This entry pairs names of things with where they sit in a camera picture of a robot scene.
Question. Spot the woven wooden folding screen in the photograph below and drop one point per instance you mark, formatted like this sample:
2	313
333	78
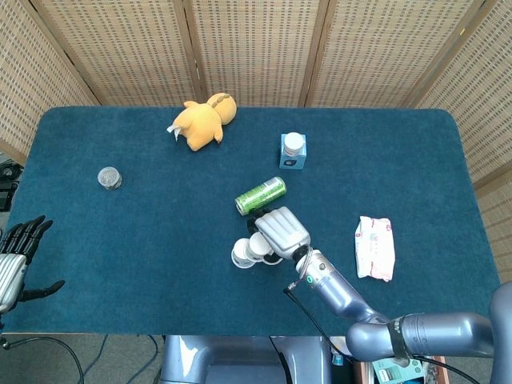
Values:
260	48

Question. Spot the orange plush toy animal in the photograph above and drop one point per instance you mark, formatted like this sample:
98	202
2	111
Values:
204	124

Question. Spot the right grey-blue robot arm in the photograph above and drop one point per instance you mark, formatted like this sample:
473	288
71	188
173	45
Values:
340	294

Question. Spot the white wet wipes pack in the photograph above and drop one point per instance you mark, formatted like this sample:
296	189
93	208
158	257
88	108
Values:
375	250

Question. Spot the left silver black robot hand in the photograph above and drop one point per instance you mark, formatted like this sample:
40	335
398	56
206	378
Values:
11	276

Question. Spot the green drink can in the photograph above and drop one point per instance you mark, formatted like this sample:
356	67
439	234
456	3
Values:
260	196

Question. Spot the light blue cardboard box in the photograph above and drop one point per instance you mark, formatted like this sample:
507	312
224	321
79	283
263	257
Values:
294	163

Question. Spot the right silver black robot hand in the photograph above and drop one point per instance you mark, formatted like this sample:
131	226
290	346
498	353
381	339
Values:
284	232

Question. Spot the blue felt table cover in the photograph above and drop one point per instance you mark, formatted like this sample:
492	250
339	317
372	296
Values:
160	240

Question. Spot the black equipment on floor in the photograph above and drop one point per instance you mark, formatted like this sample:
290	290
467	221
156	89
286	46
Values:
7	188

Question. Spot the grey-blue robot torso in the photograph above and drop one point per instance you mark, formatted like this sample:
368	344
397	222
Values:
192	360

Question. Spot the white cream jar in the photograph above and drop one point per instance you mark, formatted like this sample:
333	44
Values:
294	142

